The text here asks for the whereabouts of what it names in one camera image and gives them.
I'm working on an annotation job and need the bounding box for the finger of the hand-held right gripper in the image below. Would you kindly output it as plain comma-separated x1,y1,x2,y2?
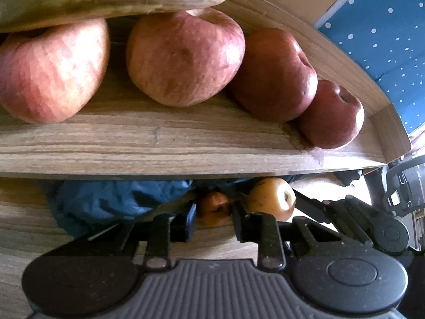
293,189,376,248

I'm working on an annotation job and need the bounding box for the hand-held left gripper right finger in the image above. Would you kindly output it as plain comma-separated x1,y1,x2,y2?
230,200,324,270

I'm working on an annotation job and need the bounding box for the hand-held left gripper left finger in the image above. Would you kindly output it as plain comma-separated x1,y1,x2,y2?
87,202,199,270

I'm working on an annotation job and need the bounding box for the small tangerine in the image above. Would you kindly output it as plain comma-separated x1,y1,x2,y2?
198,191,232,227

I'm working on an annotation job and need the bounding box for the striped yellow pepino melon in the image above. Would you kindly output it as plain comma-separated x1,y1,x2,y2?
247,177,296,223

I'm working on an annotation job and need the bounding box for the dark blue jacket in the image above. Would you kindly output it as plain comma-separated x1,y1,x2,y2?
46,174,364,238

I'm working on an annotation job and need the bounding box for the curved wooden shelf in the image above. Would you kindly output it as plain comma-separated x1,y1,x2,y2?
0,0,413,181

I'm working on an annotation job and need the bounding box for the dark red apple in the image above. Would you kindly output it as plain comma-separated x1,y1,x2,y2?
296,79,365,150
228,27,318,123

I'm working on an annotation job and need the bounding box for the pink red apple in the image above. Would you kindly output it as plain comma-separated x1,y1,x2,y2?
126,7,246,108

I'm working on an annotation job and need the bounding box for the blue white-dotted fabric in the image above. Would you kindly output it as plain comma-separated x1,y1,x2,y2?
315,0,425,134

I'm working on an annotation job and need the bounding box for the pale pink striped apple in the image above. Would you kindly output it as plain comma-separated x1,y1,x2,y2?
0,18,111,124

